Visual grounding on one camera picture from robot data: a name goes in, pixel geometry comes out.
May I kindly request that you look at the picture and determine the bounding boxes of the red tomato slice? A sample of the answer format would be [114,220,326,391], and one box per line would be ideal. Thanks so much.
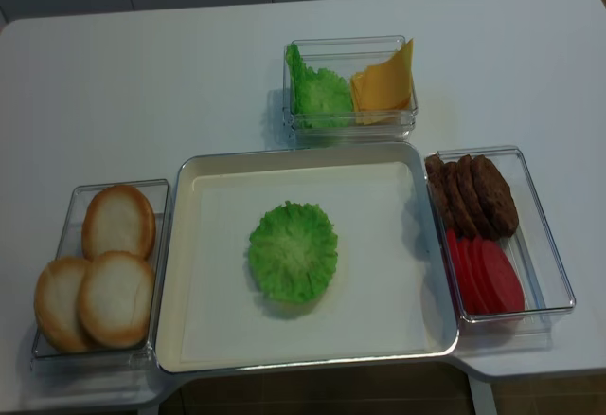
[469,236,492,315]
[457,237,479,315]
[446,228,467,308]
[478,240,525,314]

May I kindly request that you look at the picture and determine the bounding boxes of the green lettuce leaf on tray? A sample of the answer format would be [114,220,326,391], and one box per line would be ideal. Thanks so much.
[248,201,338,304]

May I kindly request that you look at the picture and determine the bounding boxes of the green lettuce in container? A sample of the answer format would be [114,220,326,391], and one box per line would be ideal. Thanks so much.
[286,43,353,129]

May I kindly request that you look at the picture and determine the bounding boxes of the clear lettuce cheese container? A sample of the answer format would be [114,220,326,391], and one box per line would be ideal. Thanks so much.
[283,36,418,147]

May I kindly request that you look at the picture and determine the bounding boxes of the yellow cheese slices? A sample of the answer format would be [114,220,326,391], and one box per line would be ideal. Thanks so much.
[350,39,414,125]

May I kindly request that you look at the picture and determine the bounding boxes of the brown patty far left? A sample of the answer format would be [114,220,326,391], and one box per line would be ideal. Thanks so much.
[425,154,458,232]

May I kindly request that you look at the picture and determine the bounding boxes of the brown patty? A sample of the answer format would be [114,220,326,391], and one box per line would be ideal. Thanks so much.
[442,162,478,239]
[456,154,499,240]
[425,154,458,232]
[471,154,519,237]

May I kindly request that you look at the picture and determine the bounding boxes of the white rectangular tray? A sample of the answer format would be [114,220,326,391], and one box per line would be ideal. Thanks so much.
[155,143,458,373]

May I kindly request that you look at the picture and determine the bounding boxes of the back bun half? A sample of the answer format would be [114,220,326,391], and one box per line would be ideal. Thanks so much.
[81,185,156,260]

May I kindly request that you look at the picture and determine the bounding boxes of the bun half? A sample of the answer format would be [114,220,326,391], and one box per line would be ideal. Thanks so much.
[81,185,156,260]
[34,256,94,353]
[76,251,155,349]

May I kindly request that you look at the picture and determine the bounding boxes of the brown patty front right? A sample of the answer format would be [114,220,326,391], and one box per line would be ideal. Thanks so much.
[471,154,519,237]

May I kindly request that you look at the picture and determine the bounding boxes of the front right bun half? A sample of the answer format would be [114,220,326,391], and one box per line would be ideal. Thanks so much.
[76,251,155,349]

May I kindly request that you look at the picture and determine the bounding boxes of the red tomato slice front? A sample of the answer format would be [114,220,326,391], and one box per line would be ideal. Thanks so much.
[478,240,525,314]

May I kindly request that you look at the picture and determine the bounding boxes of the clear patty tomato container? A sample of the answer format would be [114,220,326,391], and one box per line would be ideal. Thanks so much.
[426,147,576,336]

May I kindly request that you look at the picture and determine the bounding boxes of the clear bun container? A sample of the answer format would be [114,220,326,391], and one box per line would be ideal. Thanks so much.
[30,179,173,374]

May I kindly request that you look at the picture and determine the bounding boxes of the front left bun half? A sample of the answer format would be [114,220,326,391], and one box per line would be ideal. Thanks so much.
[34,256,94,353]

